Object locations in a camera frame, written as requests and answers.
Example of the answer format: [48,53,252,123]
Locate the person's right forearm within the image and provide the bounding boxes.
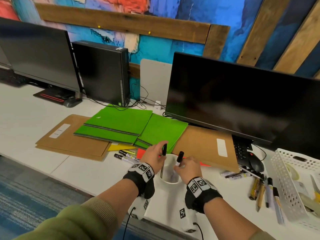
[203,197,265,240]

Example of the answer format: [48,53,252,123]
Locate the person's left hand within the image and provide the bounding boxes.
[141,141,168,174]

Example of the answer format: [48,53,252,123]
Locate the grey computer mouse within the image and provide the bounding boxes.
[63,97,83,108]

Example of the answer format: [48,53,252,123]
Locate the black monitor with red-striped base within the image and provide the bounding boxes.
[0,17,81,106]

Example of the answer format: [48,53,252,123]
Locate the white pen holder cup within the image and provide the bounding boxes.
[156,154,186,184]

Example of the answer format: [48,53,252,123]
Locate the large black computer monitor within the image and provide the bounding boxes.
[165,52,320,160]

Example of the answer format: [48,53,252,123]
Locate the silver pen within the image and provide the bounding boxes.
[239,166,263,179]

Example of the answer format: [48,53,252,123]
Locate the yellow paper sheet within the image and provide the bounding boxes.
[107,143,137,152]

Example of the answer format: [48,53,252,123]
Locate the brown envelope with lined label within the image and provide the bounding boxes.
[35,114,111,162]

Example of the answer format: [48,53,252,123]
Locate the yellow-label marker pen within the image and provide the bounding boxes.
[118,150,140,162]
[228,172,252,181]

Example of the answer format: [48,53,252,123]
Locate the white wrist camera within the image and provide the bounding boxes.
[128,196,150,220]
[178,207,198,233]

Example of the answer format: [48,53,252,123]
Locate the black wrist strap with markers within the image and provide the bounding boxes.
[123,162,156,200]
[185,176,223,214]

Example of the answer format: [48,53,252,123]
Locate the olive green sleeve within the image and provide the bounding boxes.
[14,197,118,240]

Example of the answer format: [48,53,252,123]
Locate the long white marker pen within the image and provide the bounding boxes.
[272,186,286,226]

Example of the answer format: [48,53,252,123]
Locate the clear tape roll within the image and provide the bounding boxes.
[285,162,301,181]

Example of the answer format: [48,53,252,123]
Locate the brown envelope with blank label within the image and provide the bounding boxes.
[172,124,241,173]

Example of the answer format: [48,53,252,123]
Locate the black keyboard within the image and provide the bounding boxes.
[232,135,253,161]

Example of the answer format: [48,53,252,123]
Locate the white desk divider panel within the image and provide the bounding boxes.
[140,58,173,106]

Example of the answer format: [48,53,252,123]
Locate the person's left forearm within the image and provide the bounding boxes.
[96,178,139,223]

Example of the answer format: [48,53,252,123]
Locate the black mouse with red wheel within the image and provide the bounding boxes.
[237,151,265,173]

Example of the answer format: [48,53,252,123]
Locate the black desktop computer tower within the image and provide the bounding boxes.
[71,40,131,108]

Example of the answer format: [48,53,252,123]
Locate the white marker with black cap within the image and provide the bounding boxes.
[114,153,136,165]

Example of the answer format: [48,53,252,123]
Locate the narrow green folder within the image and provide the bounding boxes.
[133,113,189,154]

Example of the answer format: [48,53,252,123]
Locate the person's right hand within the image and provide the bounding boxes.
[174,157,203,184]

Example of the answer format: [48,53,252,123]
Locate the yellow-handled scissors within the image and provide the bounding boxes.
[309,174,320,204]

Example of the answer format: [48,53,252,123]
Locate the grey marker with black cap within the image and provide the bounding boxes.
[264,177,273,209]

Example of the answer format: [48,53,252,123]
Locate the black camera cable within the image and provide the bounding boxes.
[193,222,204,240]
[122,207,136,240]

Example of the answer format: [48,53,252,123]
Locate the black cap marker pen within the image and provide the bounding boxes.
[175,151,185,168]

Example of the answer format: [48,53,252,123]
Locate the gold marker pen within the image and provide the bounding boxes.
[249,177,261,201]

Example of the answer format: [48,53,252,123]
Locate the dark keyboard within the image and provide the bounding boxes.
[0,68,28,88]

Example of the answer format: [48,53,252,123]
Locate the tangle of black cables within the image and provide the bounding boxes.
[82,83,167,112]

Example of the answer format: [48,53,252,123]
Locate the white plastic basket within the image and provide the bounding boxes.
[270,148,320,232]

